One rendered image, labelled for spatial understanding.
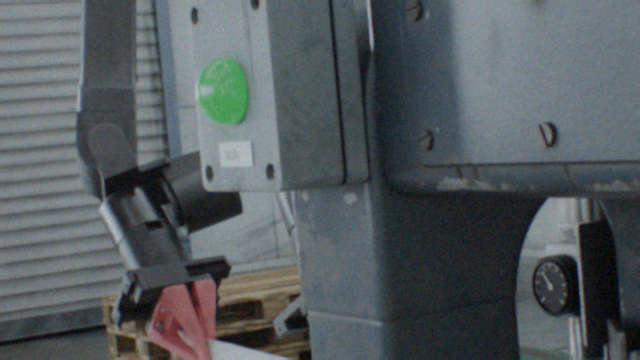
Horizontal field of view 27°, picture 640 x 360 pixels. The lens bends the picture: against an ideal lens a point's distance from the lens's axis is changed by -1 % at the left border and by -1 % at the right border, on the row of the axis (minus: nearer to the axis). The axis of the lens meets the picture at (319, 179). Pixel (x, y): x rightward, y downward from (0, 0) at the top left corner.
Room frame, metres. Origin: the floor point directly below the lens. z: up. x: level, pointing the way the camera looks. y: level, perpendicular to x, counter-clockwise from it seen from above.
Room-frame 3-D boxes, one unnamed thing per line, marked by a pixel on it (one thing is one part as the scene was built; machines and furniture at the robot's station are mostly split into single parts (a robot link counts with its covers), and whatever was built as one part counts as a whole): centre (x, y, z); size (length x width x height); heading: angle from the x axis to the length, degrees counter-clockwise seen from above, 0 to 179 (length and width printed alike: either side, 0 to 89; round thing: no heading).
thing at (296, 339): (6.69, 0.42, 0.22); 1.21 x 0.84 x 0.14; 121
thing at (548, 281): (0.78, -0.14, 1.16); 0.04 x 0.02 x 0.04; 31
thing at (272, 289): (6.65, 0.45, 0.36); 1.20 x 0.82 x 0.14; 117
